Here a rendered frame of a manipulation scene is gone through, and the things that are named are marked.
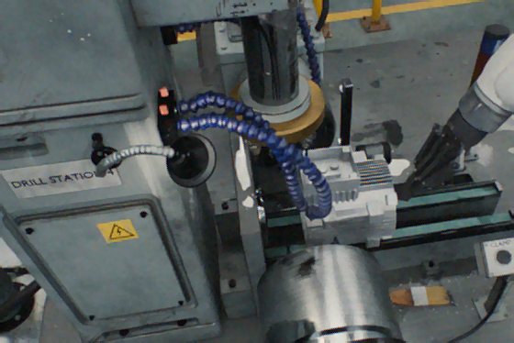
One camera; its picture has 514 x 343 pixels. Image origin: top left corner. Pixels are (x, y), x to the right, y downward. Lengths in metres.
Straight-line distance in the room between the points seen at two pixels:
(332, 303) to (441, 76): 1.23
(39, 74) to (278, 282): 0.50
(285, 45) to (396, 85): 1.07
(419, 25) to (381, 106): 2.02
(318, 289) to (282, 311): 0.07
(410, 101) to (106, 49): 1.29
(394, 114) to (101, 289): 1.10
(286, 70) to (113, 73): 0.30
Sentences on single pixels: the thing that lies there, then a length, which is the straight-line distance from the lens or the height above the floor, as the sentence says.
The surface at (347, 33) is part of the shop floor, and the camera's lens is 3.64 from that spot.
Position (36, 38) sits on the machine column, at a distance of 0.69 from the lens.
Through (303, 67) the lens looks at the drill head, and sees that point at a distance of 1.36.
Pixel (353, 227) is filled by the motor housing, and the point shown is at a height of 1.03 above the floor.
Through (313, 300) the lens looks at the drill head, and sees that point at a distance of 0.89.
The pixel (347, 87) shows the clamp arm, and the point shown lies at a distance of 1.13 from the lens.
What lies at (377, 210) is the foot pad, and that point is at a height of 1.08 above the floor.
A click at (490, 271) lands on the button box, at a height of 1.05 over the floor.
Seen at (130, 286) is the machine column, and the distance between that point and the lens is 1.06.
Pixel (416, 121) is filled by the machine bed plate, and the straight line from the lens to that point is 1.75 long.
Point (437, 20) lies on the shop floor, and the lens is 3.83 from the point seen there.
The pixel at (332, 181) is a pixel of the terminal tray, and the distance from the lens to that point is 1.07.
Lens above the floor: 1.94
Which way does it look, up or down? 50 degrees down
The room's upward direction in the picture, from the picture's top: 2 degrees counter-clockwise
